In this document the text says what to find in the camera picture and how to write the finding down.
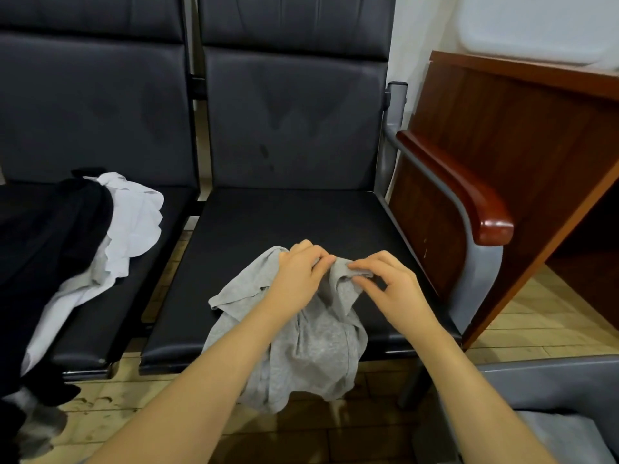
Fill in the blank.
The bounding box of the person's left hand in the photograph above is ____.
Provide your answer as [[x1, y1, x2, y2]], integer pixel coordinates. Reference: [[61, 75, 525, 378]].
[[263, 239, 338, 317]]

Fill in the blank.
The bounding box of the black leather bench seat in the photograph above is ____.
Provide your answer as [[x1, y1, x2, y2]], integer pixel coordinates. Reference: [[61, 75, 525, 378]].
[[138, 0, 462, 375], [0, 0, 201, 383]]

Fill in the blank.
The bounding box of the brown wooden bench armrest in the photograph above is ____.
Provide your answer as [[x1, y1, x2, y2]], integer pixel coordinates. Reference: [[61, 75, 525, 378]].
[[395, 128, 516, 247]]

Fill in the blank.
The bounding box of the brown wooden desk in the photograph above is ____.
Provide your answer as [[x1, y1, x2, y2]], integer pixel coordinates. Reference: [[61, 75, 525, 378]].
[[387, 50, 619, 350]]

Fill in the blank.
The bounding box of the grey plastic storage bin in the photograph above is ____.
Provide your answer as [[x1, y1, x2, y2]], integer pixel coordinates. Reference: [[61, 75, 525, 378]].
[[416, 354, 619, 464]]

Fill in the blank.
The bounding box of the pile of clothes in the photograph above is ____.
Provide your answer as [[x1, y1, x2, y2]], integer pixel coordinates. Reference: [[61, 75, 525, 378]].
[[0, 169, 166, 460]]

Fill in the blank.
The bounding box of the person's right hand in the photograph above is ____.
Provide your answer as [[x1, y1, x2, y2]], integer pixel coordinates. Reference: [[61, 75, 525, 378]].
[[348, 250, 442, 334]]

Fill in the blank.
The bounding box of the white plastic tray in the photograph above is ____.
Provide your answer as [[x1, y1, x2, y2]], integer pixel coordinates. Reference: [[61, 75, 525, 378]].
[[455, 0, 619, 66]]

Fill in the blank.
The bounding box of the person's left forearm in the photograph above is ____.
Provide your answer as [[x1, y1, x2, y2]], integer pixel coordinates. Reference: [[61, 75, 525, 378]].
[[87, 302, 291, 464]]

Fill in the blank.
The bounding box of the person's right forearm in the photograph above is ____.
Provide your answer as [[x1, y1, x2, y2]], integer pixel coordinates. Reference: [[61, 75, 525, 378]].
[[406, 318, 557, 464]]

